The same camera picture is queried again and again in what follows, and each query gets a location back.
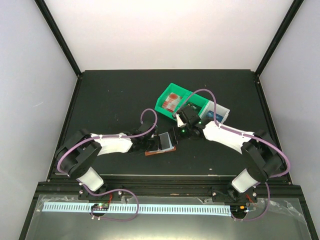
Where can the brown leather card holder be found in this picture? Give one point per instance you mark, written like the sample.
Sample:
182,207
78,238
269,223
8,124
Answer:
154,149

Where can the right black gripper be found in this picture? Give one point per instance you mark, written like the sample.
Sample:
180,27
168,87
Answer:
175,134

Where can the green bin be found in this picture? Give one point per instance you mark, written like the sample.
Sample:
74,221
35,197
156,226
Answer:
198,103
184,93

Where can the red patterned card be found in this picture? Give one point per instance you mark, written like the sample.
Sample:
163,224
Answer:
171,102

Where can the black credit card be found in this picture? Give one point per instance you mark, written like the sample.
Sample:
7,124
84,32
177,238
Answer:
165,141

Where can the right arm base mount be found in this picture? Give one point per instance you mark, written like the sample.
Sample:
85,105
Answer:
228,195

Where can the black aluminium frame rail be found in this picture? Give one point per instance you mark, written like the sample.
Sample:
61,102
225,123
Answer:
160,186

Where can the green bin left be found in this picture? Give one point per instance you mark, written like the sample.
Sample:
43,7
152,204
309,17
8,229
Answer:
184,93

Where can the white slotted cable duct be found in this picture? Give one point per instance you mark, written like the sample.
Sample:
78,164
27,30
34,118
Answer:
120,208

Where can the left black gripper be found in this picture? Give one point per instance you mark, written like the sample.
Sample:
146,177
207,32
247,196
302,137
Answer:
156,146

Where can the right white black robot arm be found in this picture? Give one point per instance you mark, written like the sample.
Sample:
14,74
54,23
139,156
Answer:
263,158

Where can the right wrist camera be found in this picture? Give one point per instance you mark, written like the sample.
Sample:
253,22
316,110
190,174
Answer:
181,122

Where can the white bin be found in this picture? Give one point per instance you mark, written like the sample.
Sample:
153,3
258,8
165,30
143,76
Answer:
221,110

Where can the blue credit card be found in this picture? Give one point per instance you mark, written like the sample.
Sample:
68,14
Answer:
210,115

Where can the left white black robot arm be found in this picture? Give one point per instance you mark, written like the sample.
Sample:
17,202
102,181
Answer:
76,157

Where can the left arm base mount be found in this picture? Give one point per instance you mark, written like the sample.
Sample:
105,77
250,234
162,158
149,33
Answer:
86,196

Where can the green bin middle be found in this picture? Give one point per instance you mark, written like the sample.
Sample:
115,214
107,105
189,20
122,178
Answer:
198,103

